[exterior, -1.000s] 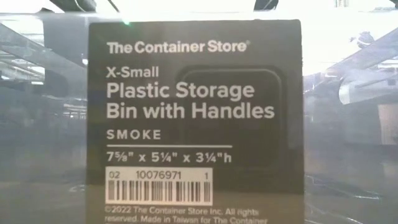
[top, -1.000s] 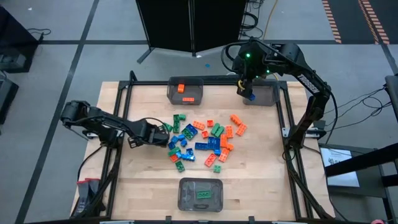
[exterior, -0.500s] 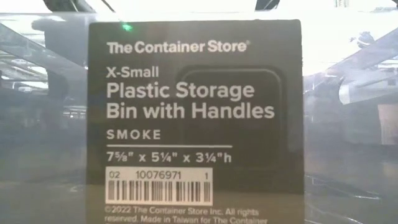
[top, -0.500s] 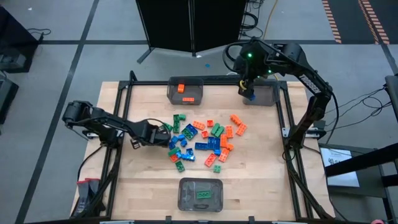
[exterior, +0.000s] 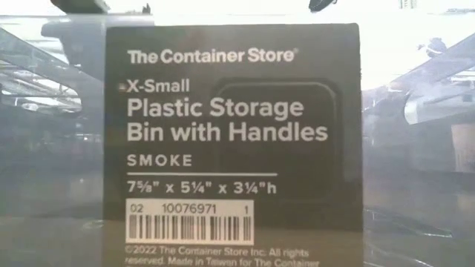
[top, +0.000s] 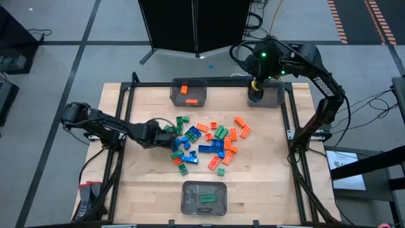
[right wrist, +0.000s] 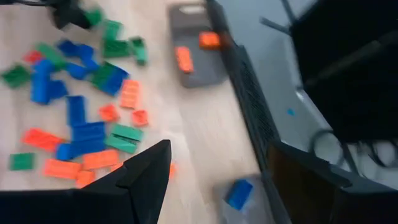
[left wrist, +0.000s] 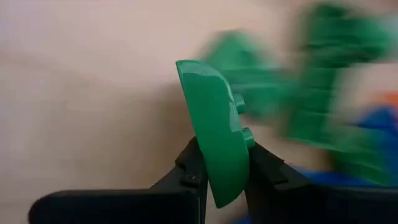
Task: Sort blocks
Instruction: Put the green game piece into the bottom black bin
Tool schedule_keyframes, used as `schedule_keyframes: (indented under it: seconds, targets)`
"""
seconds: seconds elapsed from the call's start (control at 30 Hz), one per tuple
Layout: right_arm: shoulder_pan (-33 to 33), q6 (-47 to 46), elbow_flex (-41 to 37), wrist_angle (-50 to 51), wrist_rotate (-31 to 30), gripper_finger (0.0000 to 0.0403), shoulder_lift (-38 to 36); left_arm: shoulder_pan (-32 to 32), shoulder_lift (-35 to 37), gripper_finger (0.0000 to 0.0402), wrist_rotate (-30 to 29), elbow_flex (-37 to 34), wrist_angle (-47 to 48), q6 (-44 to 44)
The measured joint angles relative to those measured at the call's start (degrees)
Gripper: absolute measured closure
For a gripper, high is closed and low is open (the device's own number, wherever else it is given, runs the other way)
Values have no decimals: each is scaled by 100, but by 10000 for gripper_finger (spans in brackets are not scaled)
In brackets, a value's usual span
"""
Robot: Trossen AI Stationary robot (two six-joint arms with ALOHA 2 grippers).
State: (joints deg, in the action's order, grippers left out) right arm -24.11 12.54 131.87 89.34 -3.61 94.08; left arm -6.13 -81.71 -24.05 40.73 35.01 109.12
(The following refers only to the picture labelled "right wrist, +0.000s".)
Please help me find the coiled black cable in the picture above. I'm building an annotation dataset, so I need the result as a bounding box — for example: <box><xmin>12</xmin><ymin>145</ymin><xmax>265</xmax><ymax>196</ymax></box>
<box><xmin>310</xmin><ymin>128</ymin><xmax>352</xmax><ymax>175</ymax></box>

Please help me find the black partition screen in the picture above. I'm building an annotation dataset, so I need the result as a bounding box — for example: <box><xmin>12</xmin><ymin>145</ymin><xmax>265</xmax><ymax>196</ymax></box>
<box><xmin>259</xmin><ymin>0</ymin><xmax>398</xmax><ymax>144</ymax></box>

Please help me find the black aluminium table frame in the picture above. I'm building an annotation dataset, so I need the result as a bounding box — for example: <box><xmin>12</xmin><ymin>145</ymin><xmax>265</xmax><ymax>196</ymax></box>
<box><xmin>205</xmin><ymin>0</ymin><xmax>293</xmax><ymax>224</ymax></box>

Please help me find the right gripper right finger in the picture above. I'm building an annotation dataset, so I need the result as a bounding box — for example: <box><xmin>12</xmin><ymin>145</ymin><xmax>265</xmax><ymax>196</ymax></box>
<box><xmin>267</xmin><ymin>139</ymin><xmax>398</xmax><ymax>224</ymax></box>

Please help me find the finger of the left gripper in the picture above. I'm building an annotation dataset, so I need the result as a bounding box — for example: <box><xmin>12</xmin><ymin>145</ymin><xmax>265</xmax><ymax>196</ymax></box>
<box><xmin>48</xmin><ymin>0</ymin><xmax>94</xmax><ymax>30</ymax></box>

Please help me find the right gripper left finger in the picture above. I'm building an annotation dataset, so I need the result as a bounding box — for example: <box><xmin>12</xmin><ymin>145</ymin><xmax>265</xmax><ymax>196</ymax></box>
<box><xmin>0</xmin><ymin>139</ymin><xmax>173</xmax><ymax>224</ymax></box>

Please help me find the small orange duplo block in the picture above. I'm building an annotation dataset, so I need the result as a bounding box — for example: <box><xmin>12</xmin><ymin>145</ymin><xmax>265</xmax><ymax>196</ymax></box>
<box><xmin>98</xmin><ymin>103</ymin><xmax>121</xmax><ymax>123</ymax></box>
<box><xmin>131</xmin><ymin>109</ymin><xmax>150</xmax><ymax>128</ymax></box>
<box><xmin>22</xmin><ymin>49</ymin><xmax>44</xmax><ymax>65</ymax></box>

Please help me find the small blue duplo block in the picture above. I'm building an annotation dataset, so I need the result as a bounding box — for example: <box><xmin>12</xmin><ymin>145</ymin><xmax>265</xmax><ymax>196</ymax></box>
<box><xmin>77</xmin><ymin>44</ymin><xmax>100</xmax><ymax>72</ymax></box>
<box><xmin>30</xmin><ymin>58</ymin><xmax>56</xmax><ymax>80</ymax></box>
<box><xmin>65</xmin><ymin>63</ymin><xmax>90</xmax><ymax>80</ymax></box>
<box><xmin>49</xmin><ymin>80</ymin><xmax>69</xmax><ymax>99</ymax></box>
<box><xmin>57</xmin><ymin>39</ymin><xmax>80</xmax><ymax>57</ymax></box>

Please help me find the green duplo block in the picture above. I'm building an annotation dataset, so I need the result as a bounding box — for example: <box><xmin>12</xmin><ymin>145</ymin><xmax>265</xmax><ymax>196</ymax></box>
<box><xmin>102</xmin><ymin>39</ymin><xmax>133</xmax><ymax>59</ymax></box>
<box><xmin>1</xmin><ymin>63</ymin><xmax>31</xmax><ymax>90</ymax></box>
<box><xmin>90</xmin><ymin>61</ymin><xmax>116</xmax><ymax>90</ymax></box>
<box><xmin>104</xmin><ymin>134</ymin><xmax>139</xmax><ymax>155</ymax></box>
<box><xmin>83</xmin><ymin>7</ymin><xmax>104</xmax><ymax>28</ymax></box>
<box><xmin>35</xmin><ymin>42</ymin><xmax>68</xmax><ymax>70</ymax></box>
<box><xmin>129</xmin><ymin>36</ymin><xmax>149</xmax><ymax>67</ymax></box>
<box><xmin>103</xmin><ymin>19</ymin><xmax>123</xmax><ymax>40</ymax></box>
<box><xmin>111</xmin><ymin>123</ymin><xmax>145</xmax><ymax>142</ymax></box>
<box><xmin>8</xmin><ymin>152</ymin><xmax>36</xmax><ymax>172</ymax></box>

